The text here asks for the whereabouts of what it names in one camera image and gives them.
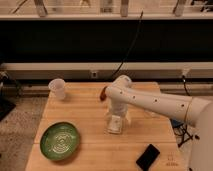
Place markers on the green ribbed plate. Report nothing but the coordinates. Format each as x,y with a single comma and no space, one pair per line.
59,141

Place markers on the translucent plastic cup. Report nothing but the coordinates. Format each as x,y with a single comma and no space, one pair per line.
57,87

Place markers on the black smartphone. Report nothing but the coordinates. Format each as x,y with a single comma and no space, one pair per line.
148,157

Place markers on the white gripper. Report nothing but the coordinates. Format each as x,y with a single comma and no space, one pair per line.
119,109

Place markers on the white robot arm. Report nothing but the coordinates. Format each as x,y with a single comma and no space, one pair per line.
196,112

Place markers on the dark red oval object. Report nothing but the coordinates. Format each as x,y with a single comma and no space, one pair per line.
103,94

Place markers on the white wall outlet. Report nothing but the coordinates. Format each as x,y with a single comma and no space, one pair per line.
94,74

